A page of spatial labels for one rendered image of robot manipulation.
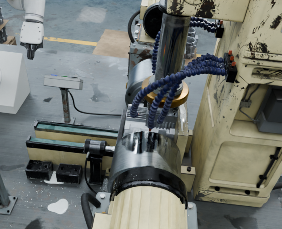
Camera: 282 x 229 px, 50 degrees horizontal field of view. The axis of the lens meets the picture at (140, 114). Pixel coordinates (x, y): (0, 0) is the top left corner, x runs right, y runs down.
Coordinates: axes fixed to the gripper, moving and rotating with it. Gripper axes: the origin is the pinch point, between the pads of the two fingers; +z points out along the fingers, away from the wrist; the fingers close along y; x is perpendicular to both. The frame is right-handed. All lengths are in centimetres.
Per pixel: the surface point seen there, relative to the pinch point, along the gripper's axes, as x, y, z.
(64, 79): -3.5, 18.0, 9.7
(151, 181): -79, 60, 33
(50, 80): -3.5, 11.5, 10.8
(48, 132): -6.0, 14.0, 35.0
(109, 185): -45, 48, 45
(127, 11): 342, 13, -125
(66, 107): 6.9, 18.0, 22.8
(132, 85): -9, 50, 9
